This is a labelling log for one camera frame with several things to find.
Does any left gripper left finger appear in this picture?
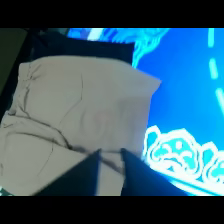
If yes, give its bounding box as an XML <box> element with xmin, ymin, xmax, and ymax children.
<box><xmin>39</xmin><ymin>148</ymin><xmax>102</xmax><ymax>197</ymax></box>

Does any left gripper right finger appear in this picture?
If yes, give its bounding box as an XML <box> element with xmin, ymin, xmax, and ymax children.
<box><xmin>120</xmin><ymin>148</ymin><xmax>190</xmax><ymax>197</ymax></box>

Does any pink garment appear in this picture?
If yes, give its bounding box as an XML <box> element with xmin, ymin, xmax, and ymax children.
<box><xmin>0</xmin><ymin>55</ymin><xmax>162</xmax><ymax>197</ymax></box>

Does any black garment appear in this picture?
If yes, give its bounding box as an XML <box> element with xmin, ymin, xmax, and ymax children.
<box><xmin>23</xmin><ymin>29</ymin><xmax>136</xmax><ymax>69</ymax></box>

